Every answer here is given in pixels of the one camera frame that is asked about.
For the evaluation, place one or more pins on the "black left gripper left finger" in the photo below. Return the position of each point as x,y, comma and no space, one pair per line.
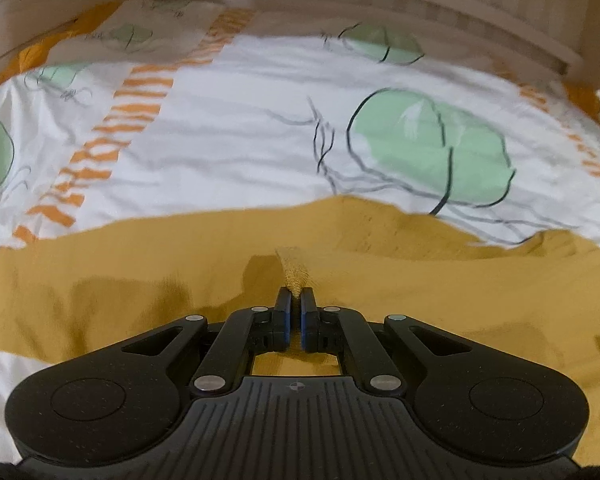
116,402

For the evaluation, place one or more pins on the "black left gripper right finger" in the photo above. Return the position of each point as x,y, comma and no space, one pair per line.
478,402

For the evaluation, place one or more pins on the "mustard yellow knit sweater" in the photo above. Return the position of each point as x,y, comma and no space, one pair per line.
65,296

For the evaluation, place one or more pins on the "white leaf-print duvet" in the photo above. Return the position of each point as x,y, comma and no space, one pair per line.
184,108

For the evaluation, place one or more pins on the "orange bed sheet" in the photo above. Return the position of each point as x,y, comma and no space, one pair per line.
36,54

